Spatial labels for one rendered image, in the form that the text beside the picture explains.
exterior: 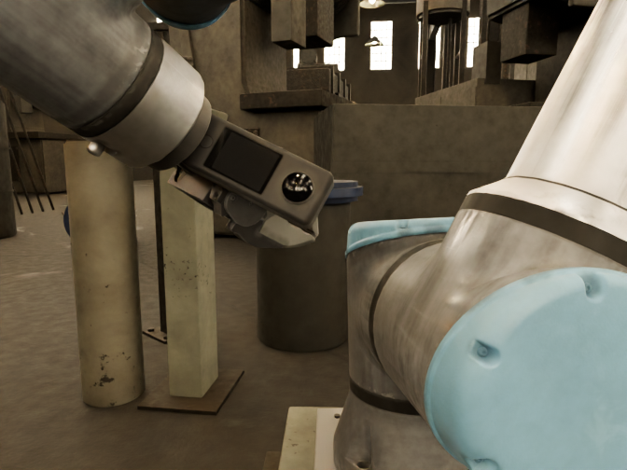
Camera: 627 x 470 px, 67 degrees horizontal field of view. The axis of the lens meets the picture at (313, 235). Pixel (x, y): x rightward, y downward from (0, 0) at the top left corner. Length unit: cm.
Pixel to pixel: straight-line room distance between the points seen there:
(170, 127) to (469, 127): 208
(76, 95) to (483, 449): 31
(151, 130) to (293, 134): 252
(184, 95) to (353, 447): 38
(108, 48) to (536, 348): 30
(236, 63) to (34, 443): 248
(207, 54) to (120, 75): 288
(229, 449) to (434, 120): 176
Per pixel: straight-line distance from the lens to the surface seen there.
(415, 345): 33
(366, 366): 50
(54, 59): 32
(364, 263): 48
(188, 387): 104
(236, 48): 310
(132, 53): 33
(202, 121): 37
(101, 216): 97
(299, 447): 66
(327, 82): 695
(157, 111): 34
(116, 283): 99
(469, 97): 390
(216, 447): 90
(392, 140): 222
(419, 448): 51
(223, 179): 37
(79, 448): 96
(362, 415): 53
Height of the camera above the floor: 47
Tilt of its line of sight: 8 degrees down
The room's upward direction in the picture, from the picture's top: straight up
